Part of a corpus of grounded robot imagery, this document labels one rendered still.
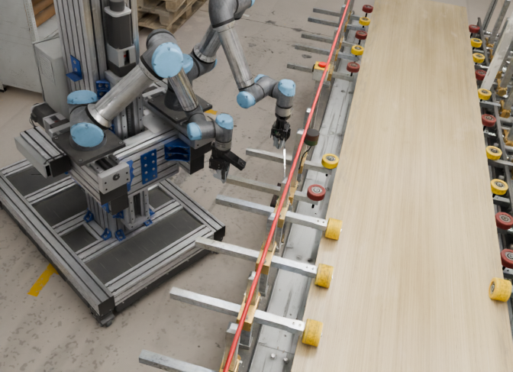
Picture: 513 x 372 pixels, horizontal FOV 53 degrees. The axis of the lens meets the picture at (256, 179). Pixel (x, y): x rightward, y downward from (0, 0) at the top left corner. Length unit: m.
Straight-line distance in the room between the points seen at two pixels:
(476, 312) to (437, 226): 0.43
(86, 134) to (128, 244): 1.07
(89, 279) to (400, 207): 1.58
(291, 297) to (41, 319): 1.39
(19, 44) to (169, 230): 2.06
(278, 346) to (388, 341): 0.46
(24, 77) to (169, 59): 2.73
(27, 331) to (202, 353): 0.90
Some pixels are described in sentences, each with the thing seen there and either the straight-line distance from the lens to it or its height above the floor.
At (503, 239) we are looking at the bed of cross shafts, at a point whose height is 0.71.
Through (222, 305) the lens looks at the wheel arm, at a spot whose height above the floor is 0.96.
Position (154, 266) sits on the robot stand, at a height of 0.23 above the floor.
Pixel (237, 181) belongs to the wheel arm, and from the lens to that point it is 2.38.
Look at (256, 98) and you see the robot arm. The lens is 2.21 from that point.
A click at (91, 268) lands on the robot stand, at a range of 2.90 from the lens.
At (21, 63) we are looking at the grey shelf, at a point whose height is 0.32.
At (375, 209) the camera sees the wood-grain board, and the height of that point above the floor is 0.90.
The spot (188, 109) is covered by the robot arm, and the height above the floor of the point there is 1.17.
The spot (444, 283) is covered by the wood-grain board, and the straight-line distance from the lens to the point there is 2.14.
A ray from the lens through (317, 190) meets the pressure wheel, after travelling 2.32.
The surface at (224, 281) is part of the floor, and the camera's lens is 3.07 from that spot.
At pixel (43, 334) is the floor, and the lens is 2.97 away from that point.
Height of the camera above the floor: 2.42
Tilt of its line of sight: 41 degrees down
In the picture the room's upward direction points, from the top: 7 degrees clockwise
